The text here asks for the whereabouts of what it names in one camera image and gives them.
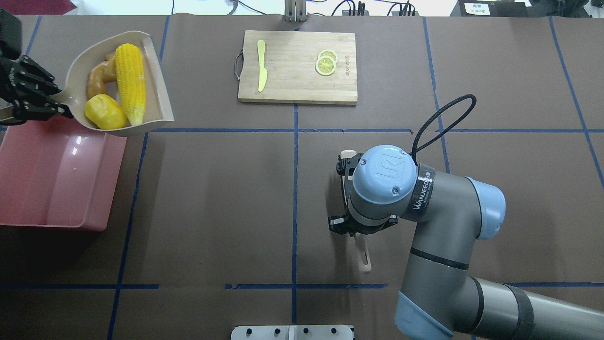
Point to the wooden cutting board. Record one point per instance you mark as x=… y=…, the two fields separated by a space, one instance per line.
x=290 y=61

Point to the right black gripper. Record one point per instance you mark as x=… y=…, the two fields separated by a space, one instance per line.
x=340 y=224

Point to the black bristle hand brush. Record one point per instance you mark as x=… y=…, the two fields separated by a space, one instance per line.
x=360 y=246

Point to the lemon slice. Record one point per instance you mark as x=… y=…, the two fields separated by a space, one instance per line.
x=325 y=65

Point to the yellow toy knife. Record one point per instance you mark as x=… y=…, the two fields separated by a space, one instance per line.
x=262 y=72

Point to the yellow toy lemon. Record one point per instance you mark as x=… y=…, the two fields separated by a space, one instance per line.
x=105 y=112

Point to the aluminium frame post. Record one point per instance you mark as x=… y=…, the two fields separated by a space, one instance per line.
x=295 y=10

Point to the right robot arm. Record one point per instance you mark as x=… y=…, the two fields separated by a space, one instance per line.
x=438 y=297

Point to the white mounting pillar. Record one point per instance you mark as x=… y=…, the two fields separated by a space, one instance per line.
x=294 y=332

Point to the red cloth chair back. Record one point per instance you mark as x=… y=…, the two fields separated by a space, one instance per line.
x=37 y=7

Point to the yellow toy corn cob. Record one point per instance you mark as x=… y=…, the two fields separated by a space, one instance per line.
x=129 y=67

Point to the beige plastic dustpan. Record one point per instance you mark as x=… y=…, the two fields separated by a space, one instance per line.
x=117 y=87

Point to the pink plastic bin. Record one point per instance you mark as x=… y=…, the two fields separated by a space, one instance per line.
x=58 y=175

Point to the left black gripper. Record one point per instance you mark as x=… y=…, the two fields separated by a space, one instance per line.
x=14 y=79

